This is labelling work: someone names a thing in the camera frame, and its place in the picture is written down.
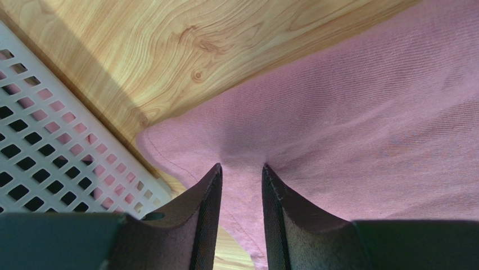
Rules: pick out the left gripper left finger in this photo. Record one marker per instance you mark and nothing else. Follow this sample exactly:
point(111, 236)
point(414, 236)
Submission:
point(179, 235)

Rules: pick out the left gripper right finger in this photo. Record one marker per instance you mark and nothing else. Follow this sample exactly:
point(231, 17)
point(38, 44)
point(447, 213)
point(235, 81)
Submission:
point(301, 235)

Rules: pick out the pink t shirt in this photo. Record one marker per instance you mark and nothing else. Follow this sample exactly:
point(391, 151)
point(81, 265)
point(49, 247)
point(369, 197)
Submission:
point(381, 126)

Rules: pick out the white plastic basket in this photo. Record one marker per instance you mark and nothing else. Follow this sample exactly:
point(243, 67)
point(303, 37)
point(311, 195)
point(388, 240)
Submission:
point(56, 142)

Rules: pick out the black garment in basket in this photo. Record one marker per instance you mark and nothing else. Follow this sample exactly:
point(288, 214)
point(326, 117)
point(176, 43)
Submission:
point(38, 174)

